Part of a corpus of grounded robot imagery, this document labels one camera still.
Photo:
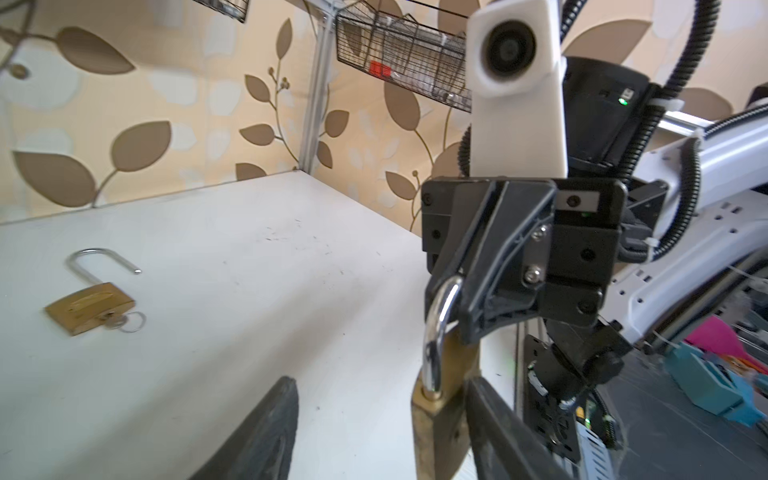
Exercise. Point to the back wire basket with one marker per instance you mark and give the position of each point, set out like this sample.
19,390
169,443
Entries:
234,9

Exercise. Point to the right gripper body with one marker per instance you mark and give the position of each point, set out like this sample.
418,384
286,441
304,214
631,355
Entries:
583,239

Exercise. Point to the wire basket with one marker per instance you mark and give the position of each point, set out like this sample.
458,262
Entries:
424,60
234,9

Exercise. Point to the red capped jar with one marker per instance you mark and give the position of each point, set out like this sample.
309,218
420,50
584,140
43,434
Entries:
379,70

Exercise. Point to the large brass padlock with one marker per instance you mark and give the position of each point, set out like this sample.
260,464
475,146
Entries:
91,307

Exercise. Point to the small brass padlock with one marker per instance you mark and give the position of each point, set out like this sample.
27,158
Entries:
440,430

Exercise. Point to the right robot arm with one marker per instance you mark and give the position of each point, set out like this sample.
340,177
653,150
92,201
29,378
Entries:
637,243

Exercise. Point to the silver key with ring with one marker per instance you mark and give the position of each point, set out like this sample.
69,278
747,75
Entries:
129,323

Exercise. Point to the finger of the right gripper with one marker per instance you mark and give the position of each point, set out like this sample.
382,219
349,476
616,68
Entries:
477,230

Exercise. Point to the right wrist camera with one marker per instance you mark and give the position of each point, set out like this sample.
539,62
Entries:
514,71

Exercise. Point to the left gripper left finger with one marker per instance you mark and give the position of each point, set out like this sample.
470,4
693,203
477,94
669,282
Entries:
261,447

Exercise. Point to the right wire basket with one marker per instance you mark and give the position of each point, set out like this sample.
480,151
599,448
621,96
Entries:
424,60

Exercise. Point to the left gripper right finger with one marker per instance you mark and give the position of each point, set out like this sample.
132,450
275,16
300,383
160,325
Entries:
503,446

